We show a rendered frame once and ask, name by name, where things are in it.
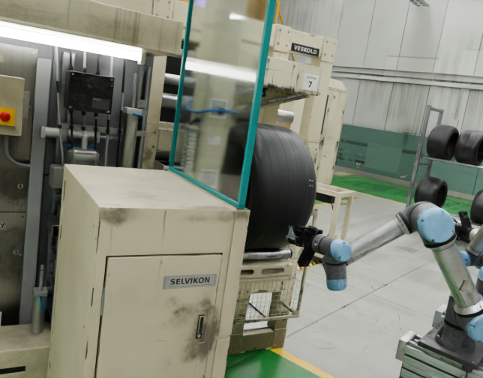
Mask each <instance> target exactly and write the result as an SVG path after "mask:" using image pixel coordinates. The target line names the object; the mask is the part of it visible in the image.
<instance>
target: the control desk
mask: <svg viewBox="0 0 483 378"><path fill-rule="evenodd" d="M249 217H250V210H249V209H247V208H244V209H243V208H236V207H235V206H233V205H231V204H229V203H228V202H226V201H224V200H222V199H221V198H219V197H217V196H215V195H214V194H212V193H209V192H208V191H207V190H204V189H202V188H201V187H199V186H197V185H195V184H194V183H192V182H190V181H188V180H187V179H185V178H183V177H181V176H180V175H177V174H176V173H174V172H172V171H171V170H167V172H166V171H164V170H157V169H134V168H122V167H110V166H87V165H76V164H65V165H64V174H63V183H62V193H61V211H60V221H59V230H58V248H57V257H56V267H55V285H54V295H53V304H52V322H51V332H50V342H49V359H48V369H47V378H224V375H225V370H226V365H227V356H228V350H229V345H230V336H229V335H231V333H232V328H233V319H234V313H235V309H236V299H237V294H238V289H239V280H240V275H241V270H242V260H243V256H244V250H245V241H246V236H247V231H248V221H249Z"/></svg>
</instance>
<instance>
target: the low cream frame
mask: <svg viewBox="0 0 483 378"><path fill-rule="evenodd" d="M354 196H355V191H351V190H345V189H342V188H339V187H333V186H330V185H327V184H321V183H318V182H317V183H316V199H315V200H318V201H321V202H324V203H329V204H331V206H332V211H333V212H332V216H331V224H330V228H329V232H328V235H327V236H330V237H333V238H337V237H338V235H335V229H336V225H337V221H338V213H339V209H340V205H341V197H348V200H347V205H346V212H345V216H344V220H343V228H342V232H341V236H340V239H341V240H343V241H346V238H347V231H348V227H349V223H350V215H351V211H352V207H353V200H354ZM332 203H334V208H333V205H332ZM314 256H316V257H320V258H323V255H322V254H319V253H315V254H314Z"/></svg>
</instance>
